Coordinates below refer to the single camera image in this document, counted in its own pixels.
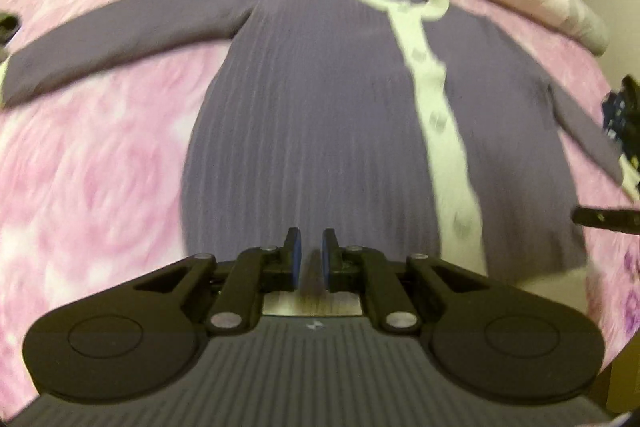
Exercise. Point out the olive green garment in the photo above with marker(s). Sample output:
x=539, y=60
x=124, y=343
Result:
x=7, y=27

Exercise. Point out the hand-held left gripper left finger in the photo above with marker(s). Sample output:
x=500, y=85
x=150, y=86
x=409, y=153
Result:
x=296, y=259

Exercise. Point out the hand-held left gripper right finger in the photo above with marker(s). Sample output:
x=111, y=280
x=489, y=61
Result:
x=328, y=262

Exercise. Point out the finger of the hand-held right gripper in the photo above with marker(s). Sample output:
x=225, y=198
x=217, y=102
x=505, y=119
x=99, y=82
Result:
x=610, y=219
x=622, y=112

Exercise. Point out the purple cardigan with cream trim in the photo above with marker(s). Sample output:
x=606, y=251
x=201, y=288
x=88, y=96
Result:
x=310, y=107

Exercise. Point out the pink floral bed sheet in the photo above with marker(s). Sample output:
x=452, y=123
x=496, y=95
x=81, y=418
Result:
x=100, y=157

